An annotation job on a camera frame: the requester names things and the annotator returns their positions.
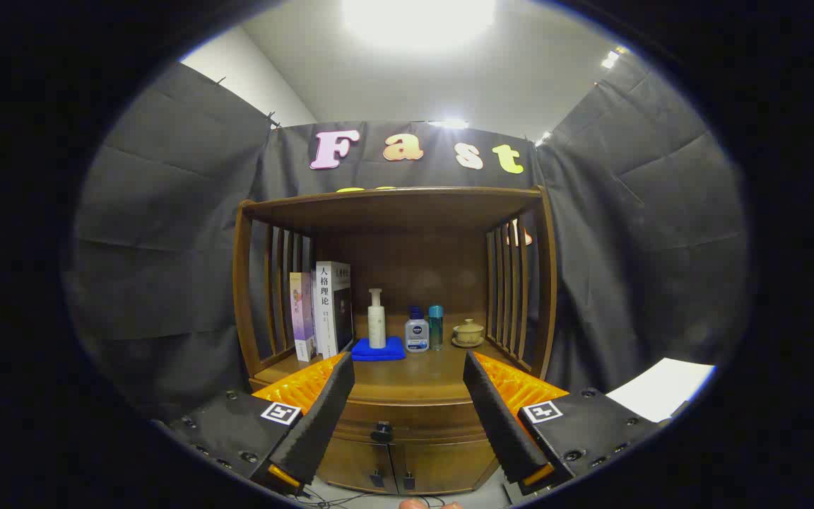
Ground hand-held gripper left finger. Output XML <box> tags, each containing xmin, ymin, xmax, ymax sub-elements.
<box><xmin>167</xmin><ymin>351</ymin><xmax>356</xmax><ymax>496</ymax></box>

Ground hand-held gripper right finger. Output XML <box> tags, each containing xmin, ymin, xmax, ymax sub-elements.
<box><xmin>463</xmin><ymin>350</ymin><xmax>662</xmax><ymax>497</ymax></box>

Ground wooden drawer with black knob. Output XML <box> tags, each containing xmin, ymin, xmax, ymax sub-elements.
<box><xmin>336</xmin><ymin>399</ymin><xmax>492</xmax><ymax>446</ymax></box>

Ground wooden cabinet door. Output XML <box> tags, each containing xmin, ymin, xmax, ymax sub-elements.
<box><xmin>393</xmin><ymin>438</ymin><xmax>500</xmax><ymax>493</ymax></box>
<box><xmin>319</xmin><ymin>438</ymin><xmax>397</xmax><ymax>494</ymax></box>

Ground wooden countertop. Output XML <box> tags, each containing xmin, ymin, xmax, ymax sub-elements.
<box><xmin>252</xmin><ymin>332</ymin><xmax>542</xmax><ymax>405</ymax></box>

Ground white panelled cabinet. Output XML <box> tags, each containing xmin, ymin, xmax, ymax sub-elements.
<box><xmin>605</xmin><ymin>358</ymin><xmax>717</xmax><ymax>423</ymax></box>

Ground brown wooden cabinet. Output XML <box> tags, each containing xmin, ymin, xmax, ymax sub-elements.
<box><xmin>232</xmin><ymin>185</ymin><xmax>558</xmax><ymax>496</ymax></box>

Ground blue folded cloth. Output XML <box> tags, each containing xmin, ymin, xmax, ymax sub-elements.
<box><xmin>351</xmin><ymin>336</ymin><xmax>406</xmax><ymax>362</ymax></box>

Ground yellow lidded teacup with saucer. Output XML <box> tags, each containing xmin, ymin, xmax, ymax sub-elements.
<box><xmin>452</xmin><ymin>318</ymin><xmax>485</xmax><ymax>349</ymax></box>

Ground purple book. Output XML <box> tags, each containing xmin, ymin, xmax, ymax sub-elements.
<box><xmin>289</xmin><ymin>271</ymin><xmax>317</xmax><ymax>363</ymax></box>

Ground white book with portrait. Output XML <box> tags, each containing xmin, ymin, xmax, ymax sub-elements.
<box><xmin>314</xmin><ymin>261</ymin><xmax>353</xmax><ymax>358</ymax></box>

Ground white bottle with blue pump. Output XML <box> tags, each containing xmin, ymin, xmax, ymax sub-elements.
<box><xmin>405</xmin><ymin>305</ymin><xmax>430</xmax><ymax>353</ymax></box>

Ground ceiling light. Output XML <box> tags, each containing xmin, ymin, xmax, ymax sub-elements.
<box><xmin>340</xmin><ymin>0</ymin><xmax>498</xmax><ymax>50</ymax></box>

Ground black floor cables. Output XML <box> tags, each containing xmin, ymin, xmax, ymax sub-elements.
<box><xmin>294</xmin><ymin>488</ymin><xmax>450</xmax><ymax>509</ymax></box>

